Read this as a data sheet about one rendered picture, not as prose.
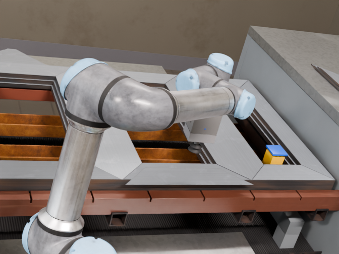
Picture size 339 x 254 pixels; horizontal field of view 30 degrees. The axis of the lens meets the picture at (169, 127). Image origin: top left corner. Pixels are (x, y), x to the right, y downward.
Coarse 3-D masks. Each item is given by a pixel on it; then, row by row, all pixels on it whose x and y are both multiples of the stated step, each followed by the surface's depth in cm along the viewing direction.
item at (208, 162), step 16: (0, 80) 230; (16, 80) 232; (32, 80) 235; (48, 80) 237; (64, 112) 219; (256, 112) 253; (64, 128) 216; (256, 128) 250; (272, 144) 239; (208, 160) 214; (288, 160) 230; (128, 176) 192; (240, 176) 207
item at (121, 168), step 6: (96, 162) 194; (102, 162) 195; (108, 162) 196; (114, 162) 196; (120, 162) 197; (126, 162) 198; (102, 168) 192; (108, 168) 193; (114, 168) 193; (120, 168) 194; (126, 168) 195; (132, 168) 196
